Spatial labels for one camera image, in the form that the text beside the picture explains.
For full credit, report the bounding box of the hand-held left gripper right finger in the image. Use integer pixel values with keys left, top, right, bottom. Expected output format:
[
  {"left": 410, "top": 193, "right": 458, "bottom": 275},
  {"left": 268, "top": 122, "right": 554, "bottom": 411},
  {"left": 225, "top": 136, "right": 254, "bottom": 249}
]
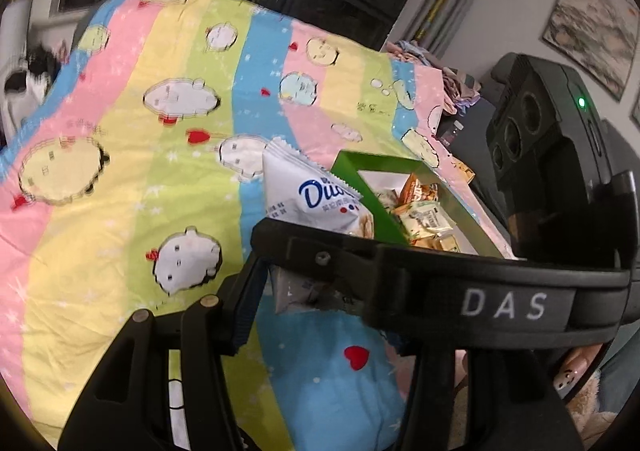
[{"left": 400, "top": 343, "right": 583, "bottom": 451}]

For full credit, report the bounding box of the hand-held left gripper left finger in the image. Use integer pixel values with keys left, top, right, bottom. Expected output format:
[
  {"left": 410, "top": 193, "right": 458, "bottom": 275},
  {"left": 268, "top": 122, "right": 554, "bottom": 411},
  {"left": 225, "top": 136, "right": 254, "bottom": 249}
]
[{"left": 57, "top": 258, "right": 266, "bottom": 451}]

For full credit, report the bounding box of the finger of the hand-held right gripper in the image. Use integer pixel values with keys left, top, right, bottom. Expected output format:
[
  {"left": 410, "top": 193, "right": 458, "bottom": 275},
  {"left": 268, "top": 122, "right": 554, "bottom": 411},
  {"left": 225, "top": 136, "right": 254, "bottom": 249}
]
[{"left": 250, "top": 218, "right": 383, "bottom": 319}]

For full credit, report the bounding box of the white snack bag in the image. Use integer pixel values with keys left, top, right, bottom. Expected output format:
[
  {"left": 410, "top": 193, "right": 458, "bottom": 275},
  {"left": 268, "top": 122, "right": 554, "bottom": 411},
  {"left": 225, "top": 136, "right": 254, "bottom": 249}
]
[{"left": 261, "top": 138, "right": 376, "bottom": 316}]

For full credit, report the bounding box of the green cardboard box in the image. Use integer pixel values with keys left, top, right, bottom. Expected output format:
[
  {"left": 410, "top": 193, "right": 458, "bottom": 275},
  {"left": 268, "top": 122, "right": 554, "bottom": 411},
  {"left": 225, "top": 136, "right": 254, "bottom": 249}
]
[{"left": 331, "top": 150, "right": 516, "bottom": 260}]

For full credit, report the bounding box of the large yellow snack bag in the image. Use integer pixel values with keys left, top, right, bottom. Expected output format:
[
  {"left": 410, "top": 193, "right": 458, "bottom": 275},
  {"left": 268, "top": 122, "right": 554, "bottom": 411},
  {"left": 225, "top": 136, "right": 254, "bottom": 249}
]
[{"left": 392, "top": 204, "right": 456, "bottom": 237}]

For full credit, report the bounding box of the dark grey furniture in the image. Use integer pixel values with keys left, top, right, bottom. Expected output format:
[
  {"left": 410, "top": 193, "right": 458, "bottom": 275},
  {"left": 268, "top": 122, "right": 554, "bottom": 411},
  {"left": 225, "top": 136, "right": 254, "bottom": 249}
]
[{"left": 435, "top": 94, "right": 508, "bottom": 227}]

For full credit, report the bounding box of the person's plush printed clothing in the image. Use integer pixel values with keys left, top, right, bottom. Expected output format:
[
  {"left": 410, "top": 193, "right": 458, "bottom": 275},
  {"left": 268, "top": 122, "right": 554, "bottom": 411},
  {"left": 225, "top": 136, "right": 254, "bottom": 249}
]
[{"left": 552, "top": 343, "right": 640, "bottom": 432}]

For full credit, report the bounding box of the pastel printed blanket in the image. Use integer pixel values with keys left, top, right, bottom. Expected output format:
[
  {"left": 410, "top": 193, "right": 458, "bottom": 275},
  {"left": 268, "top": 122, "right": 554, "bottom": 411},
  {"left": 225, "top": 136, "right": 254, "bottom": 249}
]
[{"left": 0, "top": 0, "right": 516, "bottom": 451}]

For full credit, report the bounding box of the pile of colourful clothes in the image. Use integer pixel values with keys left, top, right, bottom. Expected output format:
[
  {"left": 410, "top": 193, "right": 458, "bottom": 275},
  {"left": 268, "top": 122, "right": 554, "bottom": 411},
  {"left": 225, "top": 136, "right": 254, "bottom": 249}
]
[{"left": 384, "top": 40, "right": 483, "bottom": 114}]

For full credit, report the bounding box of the black and white clothing pile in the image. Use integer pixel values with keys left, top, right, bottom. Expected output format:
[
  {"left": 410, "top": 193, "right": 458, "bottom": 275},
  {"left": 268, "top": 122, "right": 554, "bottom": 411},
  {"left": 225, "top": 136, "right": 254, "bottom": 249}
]
[{"left": 0, "top": 44, "right": 68, "bottom": 132}]

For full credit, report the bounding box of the framed wall painting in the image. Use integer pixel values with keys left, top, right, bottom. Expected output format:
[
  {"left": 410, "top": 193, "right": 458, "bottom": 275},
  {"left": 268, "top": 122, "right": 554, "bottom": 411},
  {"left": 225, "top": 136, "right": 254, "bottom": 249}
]
[{"left": 541, "top": 0, "right": 640, "bottom": 103}]

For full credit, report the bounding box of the yellow wall pipe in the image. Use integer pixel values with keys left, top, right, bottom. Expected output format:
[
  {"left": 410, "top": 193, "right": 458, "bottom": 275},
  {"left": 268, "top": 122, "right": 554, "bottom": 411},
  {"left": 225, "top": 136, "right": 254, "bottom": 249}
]
[{"left": 419, "top": 0, "right": 471, "bottom": 44}]

